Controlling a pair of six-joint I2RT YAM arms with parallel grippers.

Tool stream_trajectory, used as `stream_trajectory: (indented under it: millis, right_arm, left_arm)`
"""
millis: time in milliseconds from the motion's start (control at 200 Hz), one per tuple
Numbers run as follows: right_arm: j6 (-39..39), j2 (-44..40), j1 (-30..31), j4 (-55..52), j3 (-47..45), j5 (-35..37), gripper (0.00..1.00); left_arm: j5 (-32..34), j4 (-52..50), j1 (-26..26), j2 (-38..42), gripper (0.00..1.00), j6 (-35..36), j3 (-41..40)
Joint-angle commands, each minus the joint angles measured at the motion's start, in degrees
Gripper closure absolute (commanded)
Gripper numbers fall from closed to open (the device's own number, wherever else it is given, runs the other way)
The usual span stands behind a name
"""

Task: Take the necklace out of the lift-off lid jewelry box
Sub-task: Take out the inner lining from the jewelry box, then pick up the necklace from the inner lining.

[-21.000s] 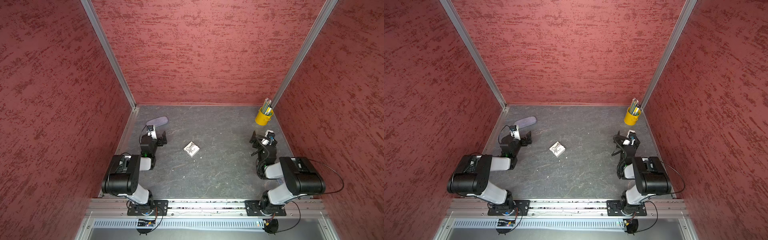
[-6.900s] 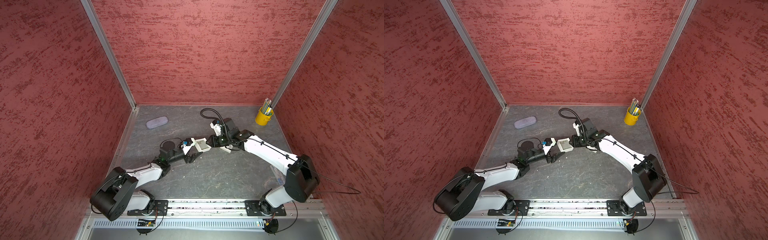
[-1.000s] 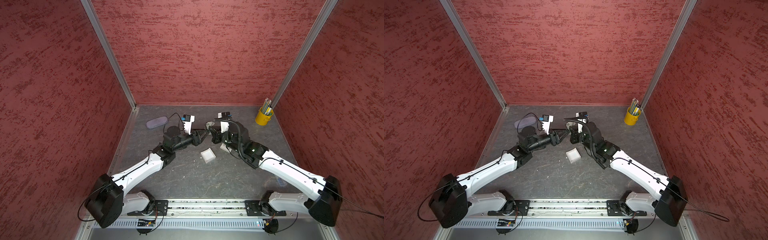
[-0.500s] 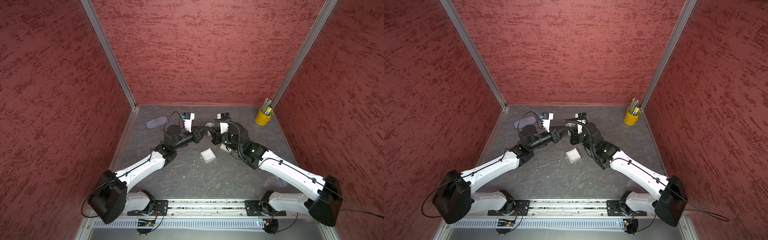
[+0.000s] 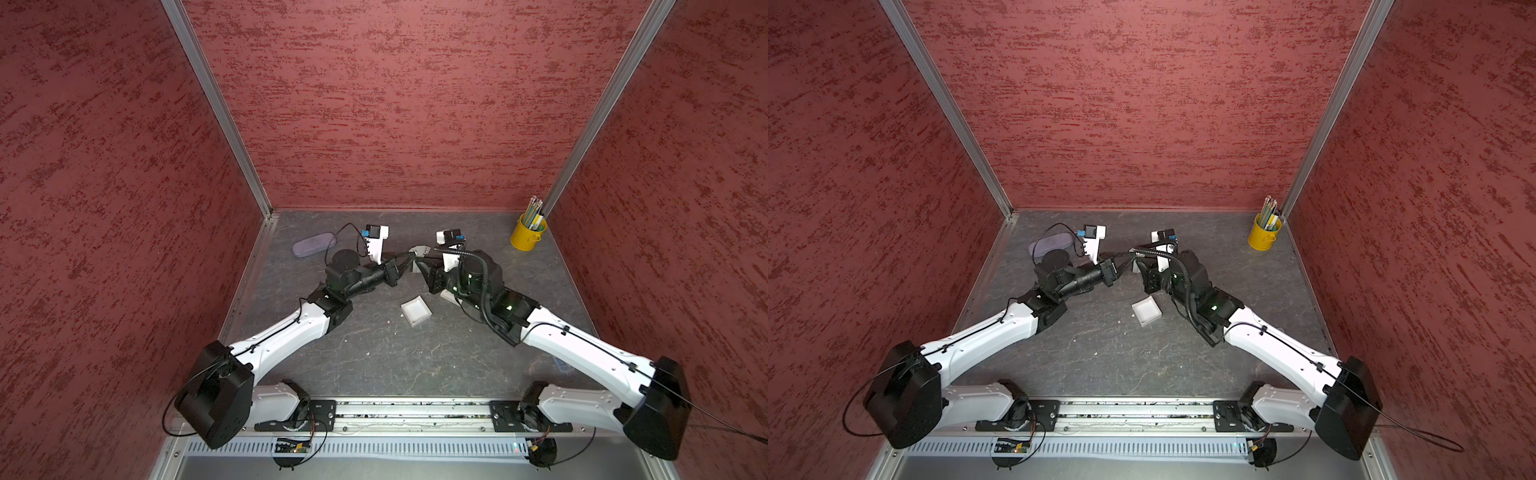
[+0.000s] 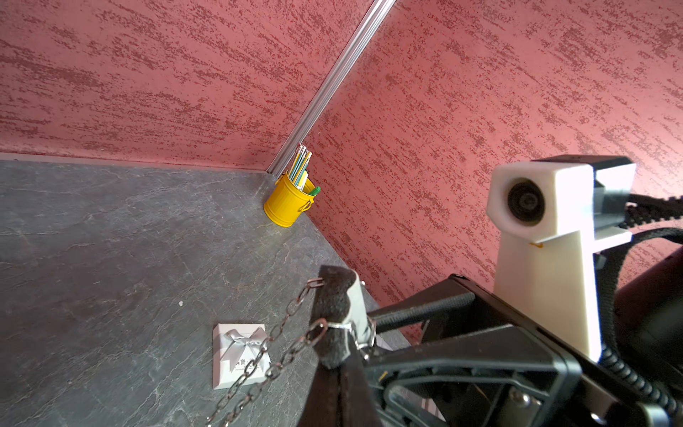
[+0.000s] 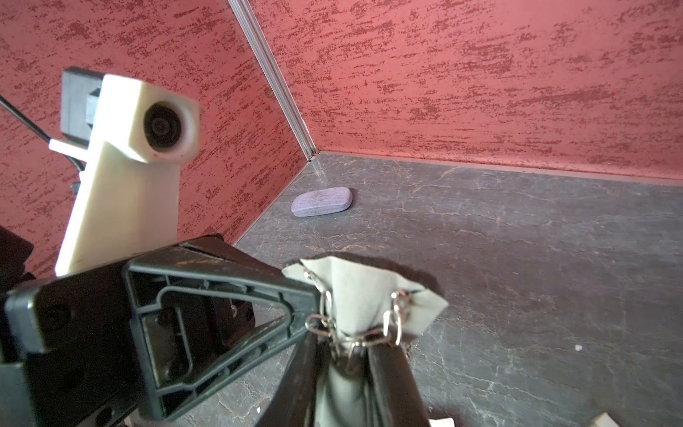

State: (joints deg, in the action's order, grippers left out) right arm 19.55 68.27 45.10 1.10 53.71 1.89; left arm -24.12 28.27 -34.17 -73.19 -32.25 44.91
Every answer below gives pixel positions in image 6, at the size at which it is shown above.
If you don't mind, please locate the white jewelry box lid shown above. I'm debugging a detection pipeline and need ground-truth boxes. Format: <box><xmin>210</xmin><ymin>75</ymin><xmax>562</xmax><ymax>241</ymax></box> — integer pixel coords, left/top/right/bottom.
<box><xmin>212</xmin><ymin>324</ymin><xmax>268</xmax><ymax>390</ymax></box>

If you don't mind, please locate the silver chain necklace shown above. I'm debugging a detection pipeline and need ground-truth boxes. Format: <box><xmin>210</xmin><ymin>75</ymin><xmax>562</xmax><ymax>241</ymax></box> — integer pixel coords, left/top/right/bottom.
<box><xmin>205</xmin><ymin>265</ymin><xmax>377</xmax><ymax>427</ymax></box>

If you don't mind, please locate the yellow pencil cup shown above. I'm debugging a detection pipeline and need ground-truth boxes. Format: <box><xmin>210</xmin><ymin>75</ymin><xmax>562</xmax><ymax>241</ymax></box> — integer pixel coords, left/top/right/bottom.
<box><xmin>263</xmin><ymin>174</ymin><xmax>316</xmax><ymax>228</ymax></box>

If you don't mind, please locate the right corner aluminium post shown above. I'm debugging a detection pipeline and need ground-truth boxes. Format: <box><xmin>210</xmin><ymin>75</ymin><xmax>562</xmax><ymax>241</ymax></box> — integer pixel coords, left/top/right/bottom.
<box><xmin>267</xmin><ymin>0</ymin><xmax>395</xmax><ymax>175</ymax></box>

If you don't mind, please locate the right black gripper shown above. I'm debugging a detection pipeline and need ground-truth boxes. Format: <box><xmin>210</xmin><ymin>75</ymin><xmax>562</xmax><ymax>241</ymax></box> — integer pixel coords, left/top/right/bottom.
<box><xmin>365</xmin><ymin>275</ymin><xmax>656</xmax><ymax>426</ymax></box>

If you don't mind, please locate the colored pencils bundle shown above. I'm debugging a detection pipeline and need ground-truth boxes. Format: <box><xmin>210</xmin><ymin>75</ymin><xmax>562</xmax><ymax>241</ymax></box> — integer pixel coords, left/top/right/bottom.
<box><xmin>287</xmin><ymin>145</ymin><xmax>317</xmax><ymax>196</ymax></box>

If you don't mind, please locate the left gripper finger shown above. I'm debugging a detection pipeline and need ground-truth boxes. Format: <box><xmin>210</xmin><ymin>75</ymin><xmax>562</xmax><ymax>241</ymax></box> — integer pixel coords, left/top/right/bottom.
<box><xmin>298</xmin><ymin>352</ymin><xmax>382</xmax><ymax>427</ymax></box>

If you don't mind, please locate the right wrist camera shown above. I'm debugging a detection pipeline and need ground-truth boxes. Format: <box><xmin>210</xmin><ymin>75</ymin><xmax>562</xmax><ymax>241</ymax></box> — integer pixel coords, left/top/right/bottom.
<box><xmin>487</xmin><ymin>155</ymin><xmax>637</xmax><ymax>362</ymax></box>

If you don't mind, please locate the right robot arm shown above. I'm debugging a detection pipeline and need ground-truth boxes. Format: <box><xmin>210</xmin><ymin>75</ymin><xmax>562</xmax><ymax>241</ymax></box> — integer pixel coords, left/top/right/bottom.
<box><xmin>366</xmin><ymin>243</ymin><xmax>682</xmax><ymax>426</ymax></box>

